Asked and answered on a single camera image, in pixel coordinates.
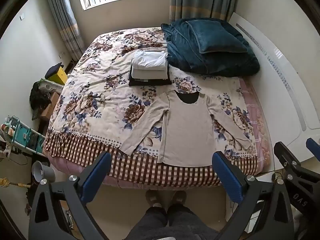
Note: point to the dark clothes pile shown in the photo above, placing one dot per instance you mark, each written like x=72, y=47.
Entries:
x=38, y=96

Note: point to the beige folded garment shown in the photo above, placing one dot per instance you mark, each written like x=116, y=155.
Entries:
x=147, y=73

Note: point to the teal storage rack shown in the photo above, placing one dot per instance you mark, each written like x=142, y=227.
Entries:
x=23, y=133

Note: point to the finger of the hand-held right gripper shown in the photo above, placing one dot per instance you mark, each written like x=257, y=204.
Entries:
x=287, y=156
x=313, y=147

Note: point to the person's right leg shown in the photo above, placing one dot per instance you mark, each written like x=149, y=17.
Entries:
x=190, y=220

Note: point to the grey slipper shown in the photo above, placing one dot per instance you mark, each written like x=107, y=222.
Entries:
x=153, y=198
x=178, y=197

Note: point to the white wall socket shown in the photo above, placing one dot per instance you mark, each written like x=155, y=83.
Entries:
x=22, y=16

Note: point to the cardboard box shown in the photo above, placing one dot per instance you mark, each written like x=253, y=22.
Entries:
x=48, y=107

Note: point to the white folded garment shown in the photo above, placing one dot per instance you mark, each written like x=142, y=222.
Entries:
x=150, y=58

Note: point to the teal pillow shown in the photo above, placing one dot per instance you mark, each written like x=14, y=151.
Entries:
x=215, y=37

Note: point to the person's leg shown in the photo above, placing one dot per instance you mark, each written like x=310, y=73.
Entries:
x=147, y=222
x=190, y=220

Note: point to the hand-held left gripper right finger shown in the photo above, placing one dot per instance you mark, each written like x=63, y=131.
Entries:
x=227, y=180

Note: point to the dark cap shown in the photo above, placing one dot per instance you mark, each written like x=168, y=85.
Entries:
x=53, y=70

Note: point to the stack of folded clothes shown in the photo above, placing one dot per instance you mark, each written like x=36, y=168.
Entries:
x=150, y=82

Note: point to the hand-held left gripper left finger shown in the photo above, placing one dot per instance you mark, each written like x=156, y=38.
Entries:
x=97, y=178

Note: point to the white bed headboard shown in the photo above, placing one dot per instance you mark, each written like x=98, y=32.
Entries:
x=280, y=80

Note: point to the yellow stick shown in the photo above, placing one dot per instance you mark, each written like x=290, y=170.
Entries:
x=12, y=183

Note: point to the bed with floral sheet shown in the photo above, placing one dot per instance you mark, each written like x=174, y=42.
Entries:
x=105, y=100

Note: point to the beige long-sleeve shirt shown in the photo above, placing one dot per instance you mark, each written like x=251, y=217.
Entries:
x=186, y=132

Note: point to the person's left leg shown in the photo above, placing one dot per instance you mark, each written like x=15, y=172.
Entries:
x=147, y=222

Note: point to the grey-blue curtain with yellow band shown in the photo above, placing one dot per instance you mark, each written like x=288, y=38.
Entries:
x=200, y=0
x=66, y=22

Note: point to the teal quilt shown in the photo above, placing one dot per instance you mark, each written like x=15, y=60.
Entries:
x=190, y=55

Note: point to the grey bucket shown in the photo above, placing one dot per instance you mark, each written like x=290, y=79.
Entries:
x=43, y=172

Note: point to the yellow box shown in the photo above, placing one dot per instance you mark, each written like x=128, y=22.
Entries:
x=62, y=76

